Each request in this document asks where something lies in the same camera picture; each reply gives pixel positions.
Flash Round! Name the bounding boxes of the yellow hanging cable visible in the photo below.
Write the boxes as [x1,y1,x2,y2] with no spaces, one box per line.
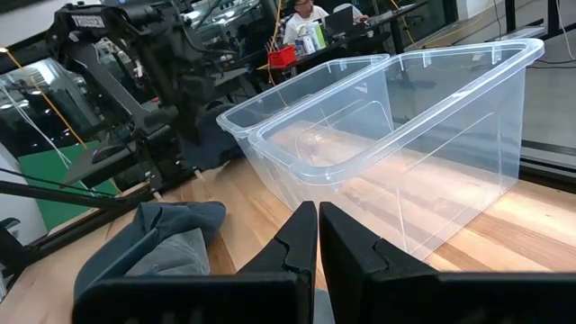
[267,0,284,87]

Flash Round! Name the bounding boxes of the person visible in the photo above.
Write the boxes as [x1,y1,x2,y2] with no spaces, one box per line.
[282,0,371,45]

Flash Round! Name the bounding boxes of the clear plastic storage bin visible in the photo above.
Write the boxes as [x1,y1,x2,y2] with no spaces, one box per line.
[247,38,545,262]
[215,53,391,157]

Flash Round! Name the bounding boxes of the black laptop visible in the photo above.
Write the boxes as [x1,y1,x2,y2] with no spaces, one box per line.
[323,4,357,36]

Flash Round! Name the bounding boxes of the green and white bottle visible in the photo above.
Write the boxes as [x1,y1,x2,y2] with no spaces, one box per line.
[310,21,328,51]

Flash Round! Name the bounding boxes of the red plastic box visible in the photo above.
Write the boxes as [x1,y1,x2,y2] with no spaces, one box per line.
[267,44,298,69]

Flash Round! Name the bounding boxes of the black office desk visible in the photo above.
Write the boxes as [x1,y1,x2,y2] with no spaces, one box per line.
[256,2,433,85]

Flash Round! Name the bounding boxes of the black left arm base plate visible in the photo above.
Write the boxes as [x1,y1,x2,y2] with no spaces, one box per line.
[61,142,141,190]

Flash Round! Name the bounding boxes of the green panel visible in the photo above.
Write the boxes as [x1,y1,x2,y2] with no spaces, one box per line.
[17,141,122,231]

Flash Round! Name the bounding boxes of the black aluminium table frame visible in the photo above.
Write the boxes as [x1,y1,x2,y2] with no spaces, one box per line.
[0,168,203,298]

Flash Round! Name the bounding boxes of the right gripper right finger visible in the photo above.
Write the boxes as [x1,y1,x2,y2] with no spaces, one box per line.
[319,202,576,324]

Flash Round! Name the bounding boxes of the yellow extension cord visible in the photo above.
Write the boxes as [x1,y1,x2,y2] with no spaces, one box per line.
[0,47,123,195]

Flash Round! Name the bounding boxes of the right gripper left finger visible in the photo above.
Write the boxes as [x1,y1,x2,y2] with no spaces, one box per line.
[71,201,319,324]

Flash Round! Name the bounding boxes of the slate gray baseball cap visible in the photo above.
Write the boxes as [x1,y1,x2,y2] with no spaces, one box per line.
[73,201,227,301]

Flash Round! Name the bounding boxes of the white cable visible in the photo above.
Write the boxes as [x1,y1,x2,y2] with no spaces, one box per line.
[0,85,74,168]

